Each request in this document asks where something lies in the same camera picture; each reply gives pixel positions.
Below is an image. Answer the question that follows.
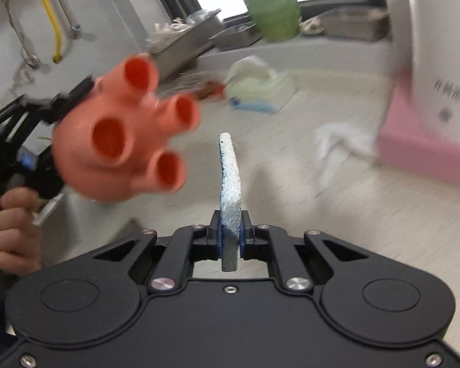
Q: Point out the green flower vase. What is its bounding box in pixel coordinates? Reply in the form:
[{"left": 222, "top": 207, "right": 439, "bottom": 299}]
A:
[{"left": 237, "top": 0, "right": 301, "bottom": 43}]

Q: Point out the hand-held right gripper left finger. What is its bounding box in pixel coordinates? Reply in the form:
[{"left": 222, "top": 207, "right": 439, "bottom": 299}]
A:
[{"left": 93, "top": 210, "right": 224, "bottom": 294}]

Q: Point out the yellow patterned tissue pack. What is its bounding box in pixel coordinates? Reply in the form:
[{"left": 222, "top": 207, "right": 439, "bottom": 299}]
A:
[{"left": 225, "top": 56, "right": 296, "bottom": 115}]

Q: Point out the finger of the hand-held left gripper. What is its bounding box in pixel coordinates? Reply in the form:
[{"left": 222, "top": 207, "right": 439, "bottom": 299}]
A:
[{"left": 27, "top": 77, "right": 94, "bottom": 125}]

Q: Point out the person's left hand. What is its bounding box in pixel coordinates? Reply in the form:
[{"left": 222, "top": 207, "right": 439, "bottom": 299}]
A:
[{"left": 0, "top": 188, "right": 43, "bottom": 277}]

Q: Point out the salmon pink plastic funnel holder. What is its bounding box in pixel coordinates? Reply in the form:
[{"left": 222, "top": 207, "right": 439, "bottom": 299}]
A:
[{"left": 53, "top": 54, "right": 201, "bottom": 202}]

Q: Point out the crumpled white tissue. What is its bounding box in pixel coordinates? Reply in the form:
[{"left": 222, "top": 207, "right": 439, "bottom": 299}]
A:
[{"left": 314, "top": 122, "right": 376, "bottom": 196}]

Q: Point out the metal hook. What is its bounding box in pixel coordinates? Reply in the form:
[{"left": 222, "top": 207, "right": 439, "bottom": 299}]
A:
[
  {"left": 0, "top": 0, "right": 41, "bottom": 67},
  {"left": 48, "top": 0, "right": 81, "bottom": 40}
]

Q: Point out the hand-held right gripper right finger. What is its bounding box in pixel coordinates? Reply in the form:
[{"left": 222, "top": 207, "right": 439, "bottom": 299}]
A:
[{"left": 240, "top": 210, "right": 369, "bottom": 293}]

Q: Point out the small steel tray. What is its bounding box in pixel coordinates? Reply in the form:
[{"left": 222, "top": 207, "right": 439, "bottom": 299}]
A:
[{"left": 209, "top": 23, "right": 262, "bottom": 50}]

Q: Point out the clear plastic bag with food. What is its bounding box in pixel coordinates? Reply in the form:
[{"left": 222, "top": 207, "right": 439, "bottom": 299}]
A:
[{"left": 159, "top": 71, "right": 227, "bottom": 100}]

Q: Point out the yellow hook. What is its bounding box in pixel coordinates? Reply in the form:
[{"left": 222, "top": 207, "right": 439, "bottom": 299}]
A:
[{"left": 30, "top": 0, "right": 64, "bottom": 64}]

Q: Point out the white and blue sponge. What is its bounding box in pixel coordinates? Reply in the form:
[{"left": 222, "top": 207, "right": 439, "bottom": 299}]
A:
[{"left": 218, "top": 132, "right": 243, "bottom": 273}]

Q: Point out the white electric kettle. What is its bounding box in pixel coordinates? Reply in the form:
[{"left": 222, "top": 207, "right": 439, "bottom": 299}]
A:
[{"left": 379, "top": 0, "right": 460, "bottom": 139}]

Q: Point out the large steel tray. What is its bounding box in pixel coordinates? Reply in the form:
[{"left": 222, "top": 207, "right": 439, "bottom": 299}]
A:
[{"left": 146, "top": 10, "right": 225, "bottom": 81}]

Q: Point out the pink box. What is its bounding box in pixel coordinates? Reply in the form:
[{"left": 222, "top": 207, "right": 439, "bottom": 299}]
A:
[{"left": 378, "top": 73, "right": 460, "bottom": 190}]

